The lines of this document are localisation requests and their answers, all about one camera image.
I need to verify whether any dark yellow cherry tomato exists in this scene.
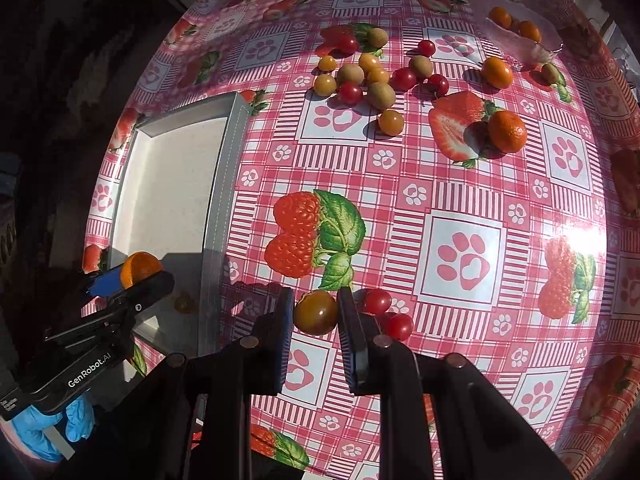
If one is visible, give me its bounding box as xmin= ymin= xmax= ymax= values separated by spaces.
xmin=293 ymin=289 xmax=338 ymax=336

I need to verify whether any large orange mandarin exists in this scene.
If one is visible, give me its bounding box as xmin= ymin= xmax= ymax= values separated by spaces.
xmin=488 ymin=110 xmax=527 ymax=154

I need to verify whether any blue gloved left hand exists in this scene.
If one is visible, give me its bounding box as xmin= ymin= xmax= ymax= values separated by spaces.
xmin=10 ymin=394 xmax=96 ymax=464

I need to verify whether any yellow tomato in tray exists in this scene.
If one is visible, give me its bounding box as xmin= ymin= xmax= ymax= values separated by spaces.
xmin=174 ymin=292 xmax=196 ymax=314

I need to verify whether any white rectangular tray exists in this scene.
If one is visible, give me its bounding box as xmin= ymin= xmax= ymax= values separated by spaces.
xmin=108 ymin=92 xmax=250 ymax=356

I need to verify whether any pink checkered tablecloth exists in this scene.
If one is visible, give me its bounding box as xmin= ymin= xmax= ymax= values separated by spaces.
xmin=84 ymin=0 xmax=639 ymax=479

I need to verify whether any brown kiwi berry large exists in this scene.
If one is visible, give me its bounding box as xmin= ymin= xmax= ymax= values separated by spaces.
xmin=367 ymin=81 xmax=396 ymax=110

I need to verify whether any brown kiwi berry middle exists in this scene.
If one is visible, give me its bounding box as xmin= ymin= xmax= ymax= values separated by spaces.
xmin=335 ymin=63 xmax=366 ymax=86

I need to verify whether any small yellow cherry tomato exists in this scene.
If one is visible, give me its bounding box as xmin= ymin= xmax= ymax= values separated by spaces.
xmin=317 ymin=55 xmax=337 ymax=74

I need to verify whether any orange cherry tomato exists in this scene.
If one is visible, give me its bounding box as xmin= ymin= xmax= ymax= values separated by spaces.
xmin=358 ymin=52 xmax=381 ymax=74
xmin=367 ymin=67 xmax=390 ymax=86

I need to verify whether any dark red cherry tomato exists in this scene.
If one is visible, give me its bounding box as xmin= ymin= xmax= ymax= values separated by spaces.
xmin=390 ymin=67 xmax=418 ymax=92

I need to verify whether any orange cherry tomato upper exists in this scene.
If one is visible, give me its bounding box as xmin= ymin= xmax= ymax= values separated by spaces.
xmin=358 ymin=52 xmax=381 ymax=74

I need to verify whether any brown kiwi berry centre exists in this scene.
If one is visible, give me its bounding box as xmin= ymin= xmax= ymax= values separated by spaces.
xmin=409 ymin=54 xmax=434 ymax=81

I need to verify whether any brown kiwi berry top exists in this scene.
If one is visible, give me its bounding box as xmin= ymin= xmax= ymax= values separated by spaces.
xmin=367 ymin=27 xmax=388 ymax=50

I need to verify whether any small orange mandarin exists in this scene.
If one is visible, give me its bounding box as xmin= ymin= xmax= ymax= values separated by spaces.
xmin=480 ymin=56 xmax=513 ymax=90

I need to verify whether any red cherry tomato top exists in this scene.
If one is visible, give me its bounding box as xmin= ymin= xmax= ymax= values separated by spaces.
xmin=416 ymin=39 xmax=437 ymax=58

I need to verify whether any green kiwi berry by bowl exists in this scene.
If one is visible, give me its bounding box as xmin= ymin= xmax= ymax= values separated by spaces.
xmin=540 ymin=63 xmax=562 ymax=86

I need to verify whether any mandarin in bowl right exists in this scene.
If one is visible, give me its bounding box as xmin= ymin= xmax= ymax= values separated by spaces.
xmin=518 ymin=21 xmax=541 ymax=44

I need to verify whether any mandarin in bowl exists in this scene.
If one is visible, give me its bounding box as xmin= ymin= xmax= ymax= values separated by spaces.
xmin=488 ymin=6 xmax=513 ymax=29
xmin=518 ymin=21 xmax=541 ymax=44

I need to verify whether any mandarin in bowl left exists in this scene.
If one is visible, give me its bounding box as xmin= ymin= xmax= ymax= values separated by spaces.
xmin=488 ymin=6 xmax=513 ymax=29

